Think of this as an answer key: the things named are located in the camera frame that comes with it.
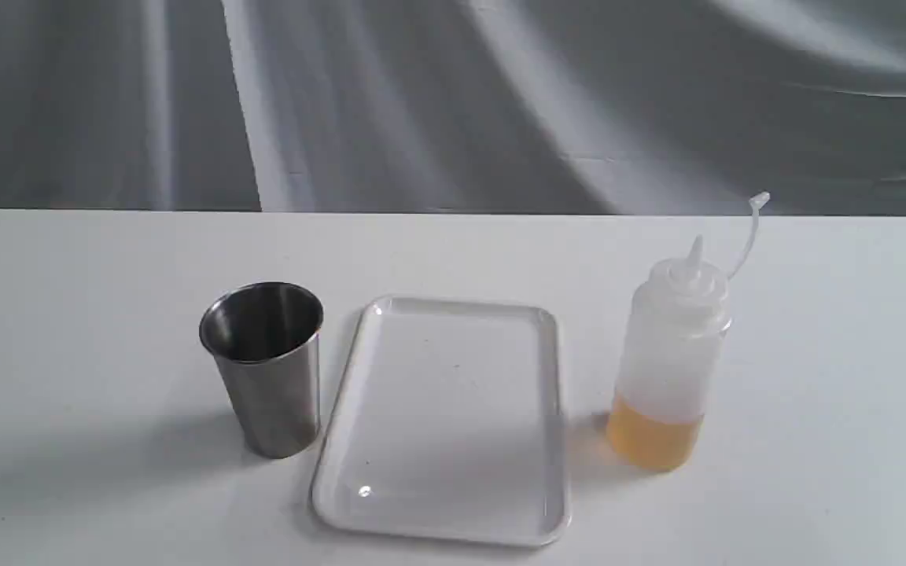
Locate translucent squeeze bottle amber liquid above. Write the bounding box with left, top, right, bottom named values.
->
left=606, top=191, right=771, bottom=472

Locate stainless steel cup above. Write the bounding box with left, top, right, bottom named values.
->
left=198, top=281, right=325, bottom=459

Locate grey backdrop cloth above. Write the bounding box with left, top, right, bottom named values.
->
left=0, top=1, right=906, bottom=216

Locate white plastic tray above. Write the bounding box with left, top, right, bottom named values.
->
left=311, top=295, right=571, bottom=549

